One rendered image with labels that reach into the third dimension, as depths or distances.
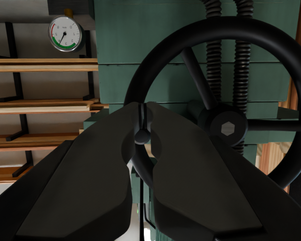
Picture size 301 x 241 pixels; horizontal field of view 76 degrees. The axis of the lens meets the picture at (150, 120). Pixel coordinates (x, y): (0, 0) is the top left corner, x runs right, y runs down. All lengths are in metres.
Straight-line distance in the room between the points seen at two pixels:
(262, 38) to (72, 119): 2.95
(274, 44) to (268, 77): 0.22
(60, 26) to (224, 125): 0.34
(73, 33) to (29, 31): 2.87
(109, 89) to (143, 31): 0.15
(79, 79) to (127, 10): 2.58
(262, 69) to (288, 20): 0.11
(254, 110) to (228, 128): 0.25
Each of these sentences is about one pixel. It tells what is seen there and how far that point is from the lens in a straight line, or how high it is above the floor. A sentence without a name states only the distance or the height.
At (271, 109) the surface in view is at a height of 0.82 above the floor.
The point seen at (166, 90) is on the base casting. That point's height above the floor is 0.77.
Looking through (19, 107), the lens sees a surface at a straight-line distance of 2.73.
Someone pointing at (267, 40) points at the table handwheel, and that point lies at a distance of 0.31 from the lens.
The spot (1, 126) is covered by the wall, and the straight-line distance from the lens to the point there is 3.58.
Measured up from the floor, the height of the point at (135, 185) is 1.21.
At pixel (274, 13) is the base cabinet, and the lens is 0.54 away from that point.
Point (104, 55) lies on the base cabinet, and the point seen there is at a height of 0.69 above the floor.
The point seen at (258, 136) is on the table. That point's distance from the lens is 0.43.
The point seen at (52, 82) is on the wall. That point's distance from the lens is 3.14.
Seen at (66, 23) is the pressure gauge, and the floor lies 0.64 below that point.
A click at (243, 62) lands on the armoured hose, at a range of 0.36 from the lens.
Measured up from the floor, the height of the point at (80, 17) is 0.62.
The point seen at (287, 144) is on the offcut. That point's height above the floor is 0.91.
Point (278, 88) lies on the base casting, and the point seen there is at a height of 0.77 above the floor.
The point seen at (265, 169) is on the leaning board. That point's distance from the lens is 2.43.
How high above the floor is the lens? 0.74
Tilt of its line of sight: 12 degrees up
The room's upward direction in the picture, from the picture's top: 179 degrees clockwise
